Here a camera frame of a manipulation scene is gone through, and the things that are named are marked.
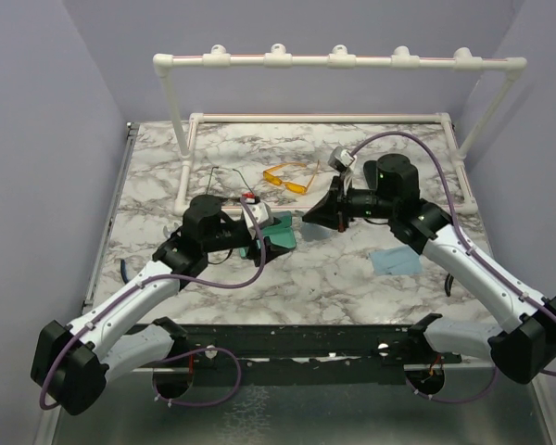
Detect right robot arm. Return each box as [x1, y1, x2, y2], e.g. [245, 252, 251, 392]
[303, 154, 556, 384]

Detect black tool right edge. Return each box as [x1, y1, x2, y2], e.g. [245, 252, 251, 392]
[444, 273, 454, 297]

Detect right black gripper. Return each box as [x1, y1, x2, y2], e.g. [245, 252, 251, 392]
[303, 173, 397, 233]

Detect light blue cleaning cloth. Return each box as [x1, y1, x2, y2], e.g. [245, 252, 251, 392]
[369, 246, 423, 276]

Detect white PVC pipe rack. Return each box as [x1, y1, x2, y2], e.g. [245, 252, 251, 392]
[153, 44, 527, 216]

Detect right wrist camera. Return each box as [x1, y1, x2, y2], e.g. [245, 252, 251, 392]
[328, 146, 357, 180]

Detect blue-grey glasses case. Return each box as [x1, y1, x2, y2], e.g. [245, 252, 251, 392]
[237, 212, 297, 251]

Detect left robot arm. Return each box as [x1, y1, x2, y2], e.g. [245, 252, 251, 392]
[31, 195, 281, 415]

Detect silver wrench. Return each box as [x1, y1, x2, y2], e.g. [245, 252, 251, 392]
[163, 225, 178, 238]

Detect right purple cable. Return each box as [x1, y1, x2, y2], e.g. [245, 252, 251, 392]
[349, 131, 556, 404]

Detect blue-handled pliers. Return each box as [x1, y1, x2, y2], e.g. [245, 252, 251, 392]
[120, 259, 130, 284]

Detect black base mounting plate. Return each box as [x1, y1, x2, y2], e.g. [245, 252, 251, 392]
[153, 319, 461, 397]

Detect orange plastic sunglasses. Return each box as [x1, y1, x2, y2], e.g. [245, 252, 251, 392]
[262, 161, 321, 196]

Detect black wire-frame sunglasses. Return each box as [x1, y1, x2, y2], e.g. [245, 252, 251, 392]
[205, 166, 256, 204]

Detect black glasses case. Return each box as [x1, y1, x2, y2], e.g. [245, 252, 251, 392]
[362, 160, 378, 190]

